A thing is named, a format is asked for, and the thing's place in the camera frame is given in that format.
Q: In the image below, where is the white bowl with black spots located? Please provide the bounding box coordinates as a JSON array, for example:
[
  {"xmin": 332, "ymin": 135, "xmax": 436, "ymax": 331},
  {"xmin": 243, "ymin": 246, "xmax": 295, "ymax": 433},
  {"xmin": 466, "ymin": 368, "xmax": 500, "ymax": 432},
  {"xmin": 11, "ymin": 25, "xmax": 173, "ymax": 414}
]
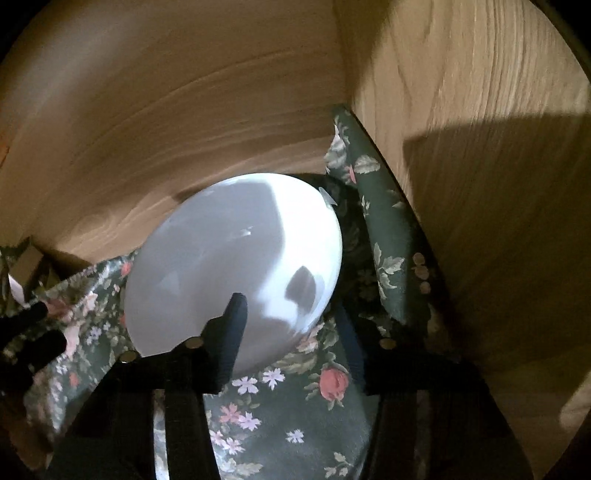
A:
[{"xmin": 124, "ymin": 173, "xmax": 342, "ymax": 375}]

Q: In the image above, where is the dark floral tablecloth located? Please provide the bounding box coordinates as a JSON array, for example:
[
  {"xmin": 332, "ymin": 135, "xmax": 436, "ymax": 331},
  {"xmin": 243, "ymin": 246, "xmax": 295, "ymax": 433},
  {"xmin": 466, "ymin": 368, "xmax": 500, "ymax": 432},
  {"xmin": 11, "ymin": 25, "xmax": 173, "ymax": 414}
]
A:
[{"xmin": 1, "ymin": 107, "xmax": 440, "ymax": 479}]

